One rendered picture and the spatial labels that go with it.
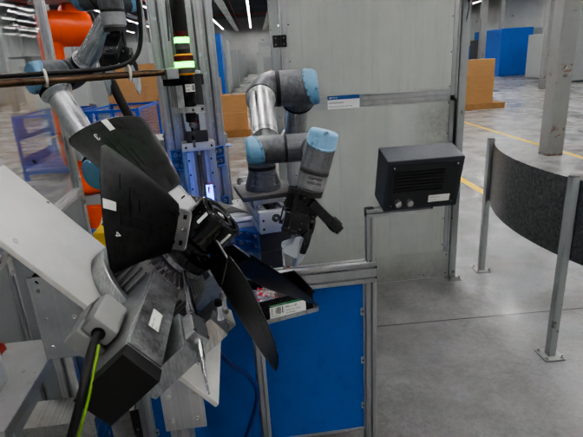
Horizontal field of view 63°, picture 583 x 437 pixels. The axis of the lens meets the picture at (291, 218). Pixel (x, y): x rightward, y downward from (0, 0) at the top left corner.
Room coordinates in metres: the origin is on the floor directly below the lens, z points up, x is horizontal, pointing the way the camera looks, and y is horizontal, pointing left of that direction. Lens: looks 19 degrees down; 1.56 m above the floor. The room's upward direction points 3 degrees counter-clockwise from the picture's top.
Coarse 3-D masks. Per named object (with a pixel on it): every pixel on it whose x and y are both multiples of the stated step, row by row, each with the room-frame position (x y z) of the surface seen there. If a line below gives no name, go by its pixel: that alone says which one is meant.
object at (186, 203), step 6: (180, 186) 1.10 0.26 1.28; (168, 192) 1.08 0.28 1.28; (174, 192) 1.09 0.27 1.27; (180, 192) 1.09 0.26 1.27; (186, 192) 1.10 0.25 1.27; (174, 198) 1.08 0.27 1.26; (180, 198) 1.09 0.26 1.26; (186, 198) 1.09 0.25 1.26; (192, 198) 1.10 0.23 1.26; (180, 204) 1.08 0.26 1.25; (186, 204) 1.08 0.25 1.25; (192, 204) 1.09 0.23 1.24
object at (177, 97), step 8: (168, 72) 1.10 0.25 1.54; (176, 72) 1.11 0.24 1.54; (168, 80) 1.10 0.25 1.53; (176, 80) 1.10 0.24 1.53; (176, 88) 1.11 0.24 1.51; (176, 96) 1.11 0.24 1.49; (176, 104) 1.11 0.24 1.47; (184, 104) 1.12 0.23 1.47; (176, 112) 1.12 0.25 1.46; (184, 112) 1.11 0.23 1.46; (192, 112) 1.11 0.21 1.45
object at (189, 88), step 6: (186, 78) 1.13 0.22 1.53; (192, 78) 1.13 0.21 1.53; (186, 84) 1.12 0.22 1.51; (192, 84) 1.13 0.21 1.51; (186, 90) 1.12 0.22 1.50; (192, 90) 1.13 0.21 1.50; (186, 96) 1.13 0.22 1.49; (192, 96) 1.13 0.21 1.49; (186, 102) 1.13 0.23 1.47; (192, 102) 1.13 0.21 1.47; (186, 114) 1.13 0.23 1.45; (192, 114) 1.13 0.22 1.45; (192, 120) 1.13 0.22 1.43
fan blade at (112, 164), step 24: (120, 168) 0.83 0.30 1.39; (120, 192) 0.81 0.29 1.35; (144, 192) 0.87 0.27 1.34; (120, 216) 0.78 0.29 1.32; (144, 216) 0.84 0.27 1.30; (168, 216) 0.92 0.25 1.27; (120, 240) 0.76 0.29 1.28; (144, 240) 0.83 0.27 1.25; (168, 240) 0.90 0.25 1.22; (120, 264) 0.74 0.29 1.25
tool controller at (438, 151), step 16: (432, 144) 1.60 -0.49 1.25; (448, 144) 1.60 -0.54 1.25; (384, 160) 1.52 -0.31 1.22; (400, 160) 1.49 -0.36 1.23; (416, 160) 1.50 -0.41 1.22; (432, 160) 1.50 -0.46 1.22; (448, 160) 1.51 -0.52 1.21; (384, 176) 1.52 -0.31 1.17; (400, 176) 1.50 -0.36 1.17; (416, 176) 1.51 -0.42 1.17; (432, 176) 1.51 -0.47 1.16; (448, 176) 1.52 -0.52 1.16; (384, 192) 1.52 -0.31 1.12; (400, 192) 1.52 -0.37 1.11; (416, 192) 1.53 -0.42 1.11; (432, 192) 1.53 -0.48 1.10; (448, 192) 1.54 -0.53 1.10; (384, 208) 1.53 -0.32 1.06; (400, 208) 1.54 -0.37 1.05
